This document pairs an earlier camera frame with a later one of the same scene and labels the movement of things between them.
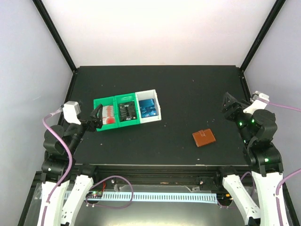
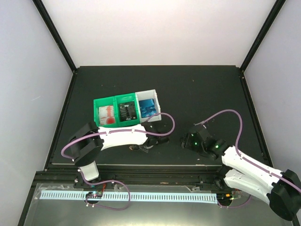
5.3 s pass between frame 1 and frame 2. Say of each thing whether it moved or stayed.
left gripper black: moved
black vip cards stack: stayed
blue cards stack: stayed
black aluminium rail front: stayed
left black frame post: stayed
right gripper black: moved
